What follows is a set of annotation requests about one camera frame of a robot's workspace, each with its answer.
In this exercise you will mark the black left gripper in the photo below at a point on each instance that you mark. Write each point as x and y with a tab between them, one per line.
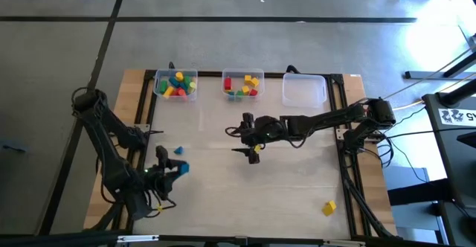
160	183

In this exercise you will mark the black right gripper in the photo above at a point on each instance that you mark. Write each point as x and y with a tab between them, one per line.
266	129

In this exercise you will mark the blue cube block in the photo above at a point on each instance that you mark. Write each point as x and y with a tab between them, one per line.
184	168
231	96

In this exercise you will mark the red cube block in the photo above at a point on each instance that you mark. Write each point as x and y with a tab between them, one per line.
227	83
253	92

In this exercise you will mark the green cube block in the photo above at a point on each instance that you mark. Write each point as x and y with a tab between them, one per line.
240	93

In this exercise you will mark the yellow cylinder block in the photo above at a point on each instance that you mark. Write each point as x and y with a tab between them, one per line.
179	76
168	92

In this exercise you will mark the light green cylinder block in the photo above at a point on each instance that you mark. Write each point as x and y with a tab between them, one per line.
192	87

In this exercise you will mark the blue cylinder block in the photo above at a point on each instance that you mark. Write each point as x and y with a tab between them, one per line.
183	86
174	81

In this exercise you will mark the small yellow block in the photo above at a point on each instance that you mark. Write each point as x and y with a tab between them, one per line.
331	204
327	211

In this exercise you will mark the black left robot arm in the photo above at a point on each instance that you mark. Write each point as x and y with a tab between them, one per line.
108	154

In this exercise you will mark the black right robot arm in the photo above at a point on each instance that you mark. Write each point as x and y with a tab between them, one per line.
323	118

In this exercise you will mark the blue triangular block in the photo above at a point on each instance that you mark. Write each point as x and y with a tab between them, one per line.
179	150

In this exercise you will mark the clear plastic bin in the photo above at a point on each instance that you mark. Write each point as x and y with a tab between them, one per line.
304	90
236	76
165	74

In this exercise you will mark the black rig crossbar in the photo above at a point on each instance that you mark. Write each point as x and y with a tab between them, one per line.
56	239

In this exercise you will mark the black stand base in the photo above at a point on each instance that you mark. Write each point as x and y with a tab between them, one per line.
427	75

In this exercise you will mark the white printed label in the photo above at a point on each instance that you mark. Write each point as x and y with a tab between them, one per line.
455	116

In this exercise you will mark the black cart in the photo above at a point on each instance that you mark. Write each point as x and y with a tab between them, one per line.
457	157

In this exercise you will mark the black aluminium table frame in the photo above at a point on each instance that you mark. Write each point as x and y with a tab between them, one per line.
273	75

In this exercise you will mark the silver corner bracket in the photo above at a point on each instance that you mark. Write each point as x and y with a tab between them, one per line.
339	134

